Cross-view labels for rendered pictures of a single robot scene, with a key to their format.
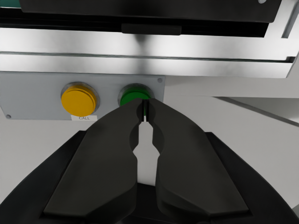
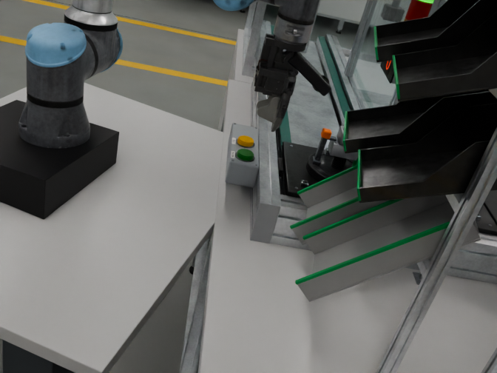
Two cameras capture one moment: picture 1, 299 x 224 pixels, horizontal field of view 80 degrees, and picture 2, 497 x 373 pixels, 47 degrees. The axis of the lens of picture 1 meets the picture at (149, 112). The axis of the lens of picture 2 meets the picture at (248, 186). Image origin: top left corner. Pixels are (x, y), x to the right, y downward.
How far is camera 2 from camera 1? 128 cm
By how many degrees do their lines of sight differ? 71
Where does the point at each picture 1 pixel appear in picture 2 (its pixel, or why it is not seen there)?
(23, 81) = (254, 133)
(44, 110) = (238, 132)
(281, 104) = not seen: outside the picture
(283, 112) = not seen: outside the picture
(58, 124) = (194, 152)
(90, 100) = (248, 142)
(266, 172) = (92, 263)
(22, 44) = (270, 139)
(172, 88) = (222, 204)
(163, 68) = (262, 166)
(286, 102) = not seen: outside the picture
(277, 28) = (285, 197)
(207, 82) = (227, 220)
